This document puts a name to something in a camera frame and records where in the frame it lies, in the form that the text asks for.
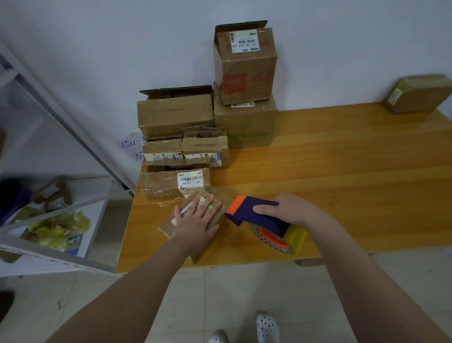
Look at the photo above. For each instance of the person's left hand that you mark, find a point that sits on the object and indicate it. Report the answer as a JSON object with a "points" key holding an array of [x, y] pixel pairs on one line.
{"points": [[194, 226]]}

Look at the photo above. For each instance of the person's right hand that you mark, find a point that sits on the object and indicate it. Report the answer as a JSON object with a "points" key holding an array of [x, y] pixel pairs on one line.
{"points": [[293, 210]]}

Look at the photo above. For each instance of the squat red-printed cardboard box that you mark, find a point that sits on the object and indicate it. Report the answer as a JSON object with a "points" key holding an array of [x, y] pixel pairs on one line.
{"points": [[219, 198]]}

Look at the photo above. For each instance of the blue orange tape dispenser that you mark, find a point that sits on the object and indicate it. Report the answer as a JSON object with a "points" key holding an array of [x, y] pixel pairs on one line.
{"points": [[254, 212]]}

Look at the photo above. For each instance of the box barcode label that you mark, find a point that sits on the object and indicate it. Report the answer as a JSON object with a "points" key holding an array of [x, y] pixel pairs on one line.
{"points": [[159, 184]]}

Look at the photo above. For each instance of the stack of cardboard boxes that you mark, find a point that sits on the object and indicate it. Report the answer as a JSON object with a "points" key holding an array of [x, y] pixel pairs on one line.
{"points": [[176, 113]]}

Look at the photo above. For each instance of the small brown cardboard box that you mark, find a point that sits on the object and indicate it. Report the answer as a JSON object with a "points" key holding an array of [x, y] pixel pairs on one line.
{"points": [[418, 94]]}

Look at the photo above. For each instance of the person's left forearm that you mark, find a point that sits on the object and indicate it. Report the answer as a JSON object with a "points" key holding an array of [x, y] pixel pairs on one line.
{"points": [[116, 304]]}

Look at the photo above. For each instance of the person's right forearm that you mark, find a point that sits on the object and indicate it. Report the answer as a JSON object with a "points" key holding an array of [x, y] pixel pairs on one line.
{"points": [[378, 290]]}

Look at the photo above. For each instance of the wooden table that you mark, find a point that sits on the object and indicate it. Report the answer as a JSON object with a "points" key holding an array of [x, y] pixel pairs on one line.
{"points": [[367, 169]]}

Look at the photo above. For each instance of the white perforated clog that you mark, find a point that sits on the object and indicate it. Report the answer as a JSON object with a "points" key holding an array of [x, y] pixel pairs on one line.
{"points": [[267, 329], [217, 337]]}

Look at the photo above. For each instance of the yellow plastic bag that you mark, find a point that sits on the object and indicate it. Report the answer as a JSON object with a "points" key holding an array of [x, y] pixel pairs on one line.
{"points": [[56, 232]]}

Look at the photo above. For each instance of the grey metal shelf rack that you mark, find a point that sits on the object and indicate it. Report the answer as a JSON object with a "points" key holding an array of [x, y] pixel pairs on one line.
{"points": [[49, 254]]}

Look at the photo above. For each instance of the small open carton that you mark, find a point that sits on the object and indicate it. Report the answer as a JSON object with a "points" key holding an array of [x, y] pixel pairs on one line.
{"points": [[49, 194]]}

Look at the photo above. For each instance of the dark blue bag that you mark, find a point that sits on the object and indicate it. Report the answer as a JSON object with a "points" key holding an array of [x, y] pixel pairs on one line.
{"points": [[13, 198]]}

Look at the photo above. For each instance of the white paper wall sign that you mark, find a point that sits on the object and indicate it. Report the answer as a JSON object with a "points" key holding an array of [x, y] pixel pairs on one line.
{"points": [[133, 148]]}

